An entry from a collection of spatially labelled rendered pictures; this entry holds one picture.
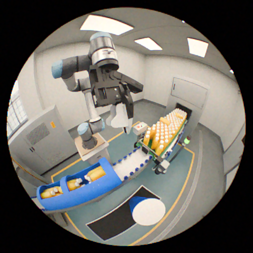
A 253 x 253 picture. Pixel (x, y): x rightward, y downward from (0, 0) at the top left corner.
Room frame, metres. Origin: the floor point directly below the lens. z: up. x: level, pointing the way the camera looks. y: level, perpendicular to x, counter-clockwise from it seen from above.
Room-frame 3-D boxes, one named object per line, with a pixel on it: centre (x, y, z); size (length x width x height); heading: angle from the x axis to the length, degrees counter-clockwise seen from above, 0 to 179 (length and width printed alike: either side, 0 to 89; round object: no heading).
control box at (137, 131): (0.84, -0.20, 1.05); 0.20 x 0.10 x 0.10; 128
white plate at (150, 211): (-0.20, -0.19, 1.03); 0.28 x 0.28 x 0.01
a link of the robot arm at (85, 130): (0.47, 0.39, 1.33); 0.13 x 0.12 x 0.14; 126
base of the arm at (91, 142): (0.47, 0.40, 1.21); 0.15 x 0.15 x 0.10
